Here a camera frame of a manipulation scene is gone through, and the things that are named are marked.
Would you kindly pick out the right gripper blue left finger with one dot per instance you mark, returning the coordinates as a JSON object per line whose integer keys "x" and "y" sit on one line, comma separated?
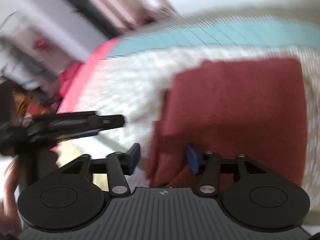
{"x": 119, "y": 165}

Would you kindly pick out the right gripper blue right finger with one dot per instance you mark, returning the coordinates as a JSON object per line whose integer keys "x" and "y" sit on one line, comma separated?
{"x": 207, "y": 165}

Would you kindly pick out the maroon long sleeve sweater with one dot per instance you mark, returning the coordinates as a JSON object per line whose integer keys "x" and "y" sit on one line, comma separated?
{"x": 251, "y": 107}

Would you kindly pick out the pink clothes pile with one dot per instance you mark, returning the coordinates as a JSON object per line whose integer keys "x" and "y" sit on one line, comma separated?
{"x": 66, "y": 78}

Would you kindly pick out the person's left hand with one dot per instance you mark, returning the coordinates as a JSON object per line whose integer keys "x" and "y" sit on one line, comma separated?
{"x": 10, "y": 221}

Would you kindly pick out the patterned bed sheet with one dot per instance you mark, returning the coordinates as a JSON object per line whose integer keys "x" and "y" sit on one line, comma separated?
{"x": 140, "y": 68}

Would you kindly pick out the pink mattress cover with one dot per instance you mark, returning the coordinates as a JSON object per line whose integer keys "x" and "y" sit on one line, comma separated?
{"x": 89, "y": 145}

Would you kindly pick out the pink lace curtain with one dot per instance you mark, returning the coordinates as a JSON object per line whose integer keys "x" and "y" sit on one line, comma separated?
{"x": 131, "y": 14}

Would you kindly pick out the dark window frame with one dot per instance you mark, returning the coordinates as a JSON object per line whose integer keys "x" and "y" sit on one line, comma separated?
{"x": 91, "y": 13}

